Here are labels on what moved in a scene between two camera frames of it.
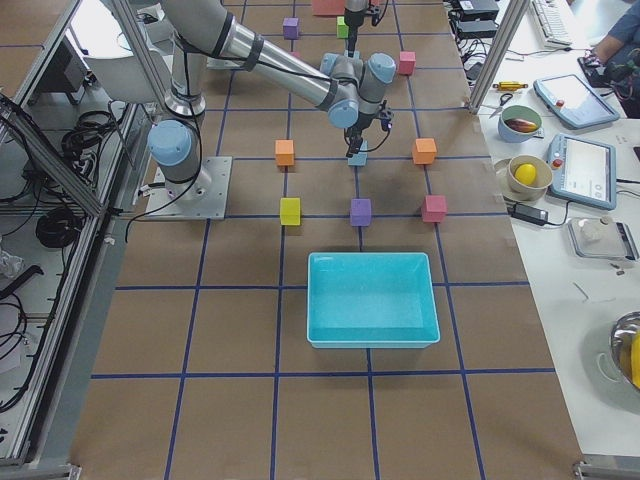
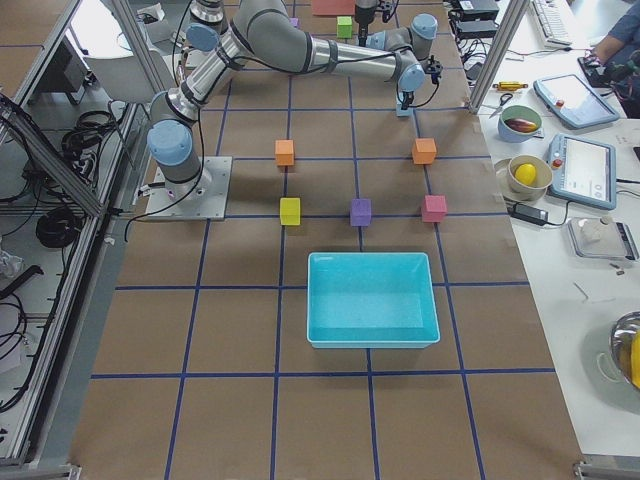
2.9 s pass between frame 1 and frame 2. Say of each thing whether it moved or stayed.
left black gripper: moved
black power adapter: stayed
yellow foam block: stayed
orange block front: stayed
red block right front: stayed
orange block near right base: stayed
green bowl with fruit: stayed
